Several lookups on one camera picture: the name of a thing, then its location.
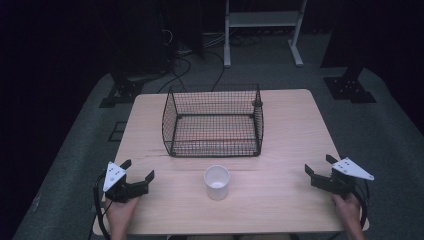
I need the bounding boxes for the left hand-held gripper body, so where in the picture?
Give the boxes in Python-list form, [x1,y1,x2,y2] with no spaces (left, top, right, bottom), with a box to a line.
[102,161,150,204]

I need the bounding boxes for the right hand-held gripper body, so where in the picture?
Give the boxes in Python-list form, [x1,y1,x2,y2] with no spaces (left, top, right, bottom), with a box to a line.
[310,156,375,199]

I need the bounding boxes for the white cup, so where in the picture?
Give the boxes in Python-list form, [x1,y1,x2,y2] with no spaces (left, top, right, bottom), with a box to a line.
[203,164,231,201]

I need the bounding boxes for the black wire mesh basket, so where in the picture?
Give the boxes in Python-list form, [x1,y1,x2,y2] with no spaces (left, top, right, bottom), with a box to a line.
[161,83,265,159]

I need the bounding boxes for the person's left hand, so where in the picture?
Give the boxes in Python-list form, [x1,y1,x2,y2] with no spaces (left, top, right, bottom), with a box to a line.
[105,196,139,232]

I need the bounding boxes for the person's right hand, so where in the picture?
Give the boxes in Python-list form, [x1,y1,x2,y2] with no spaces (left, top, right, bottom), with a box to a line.
[332,192,363,228]

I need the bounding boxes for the black stand base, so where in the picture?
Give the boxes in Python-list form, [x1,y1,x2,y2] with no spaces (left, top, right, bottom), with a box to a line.
[98,78,145,109]
[322,65,378,105]

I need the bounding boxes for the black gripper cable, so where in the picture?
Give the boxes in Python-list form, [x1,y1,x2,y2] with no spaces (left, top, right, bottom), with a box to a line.
[87,172,112,240]
[353,179,372,231]

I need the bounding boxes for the black floor cable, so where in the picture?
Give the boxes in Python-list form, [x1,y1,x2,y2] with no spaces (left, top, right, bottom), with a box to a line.
[156,56,193,95]
[204,49,226,93]

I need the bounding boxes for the white floor cables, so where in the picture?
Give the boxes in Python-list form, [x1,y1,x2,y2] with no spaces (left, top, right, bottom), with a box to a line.
[201,31,228,48]

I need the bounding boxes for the white metal desk frame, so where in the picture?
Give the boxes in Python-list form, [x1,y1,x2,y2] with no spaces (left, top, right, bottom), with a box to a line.
[223,0,308,69]

